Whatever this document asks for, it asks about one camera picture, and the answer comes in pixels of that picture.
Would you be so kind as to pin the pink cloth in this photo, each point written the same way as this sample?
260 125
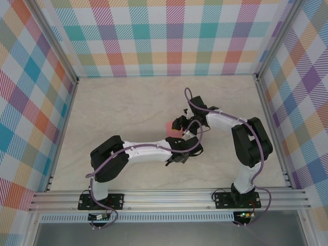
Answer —
169 128

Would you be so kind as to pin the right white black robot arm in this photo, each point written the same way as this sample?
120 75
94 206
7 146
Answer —
223 125

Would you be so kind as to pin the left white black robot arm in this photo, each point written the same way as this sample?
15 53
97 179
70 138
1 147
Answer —
146 153

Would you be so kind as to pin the grey metal lower shelf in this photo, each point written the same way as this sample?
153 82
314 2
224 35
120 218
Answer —
166 235

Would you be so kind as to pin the aluminium mounting rail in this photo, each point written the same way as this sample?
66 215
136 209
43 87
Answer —
166 200

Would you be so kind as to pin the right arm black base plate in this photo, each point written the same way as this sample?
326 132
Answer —
223 201

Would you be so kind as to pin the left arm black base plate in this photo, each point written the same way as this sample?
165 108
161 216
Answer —
116 201

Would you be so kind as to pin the aluminium side rail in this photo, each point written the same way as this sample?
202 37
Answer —
51 179
287 179

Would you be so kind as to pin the aluminium frame post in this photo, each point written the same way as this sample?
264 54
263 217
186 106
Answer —
278 38
57 43

